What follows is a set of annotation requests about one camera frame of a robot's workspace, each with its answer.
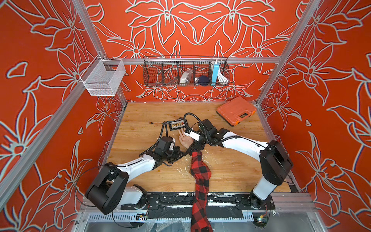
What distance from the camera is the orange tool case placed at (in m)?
1.05

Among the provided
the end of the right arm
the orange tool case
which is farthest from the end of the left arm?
the orange tool case

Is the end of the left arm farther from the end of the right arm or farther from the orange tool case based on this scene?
the orange tool case
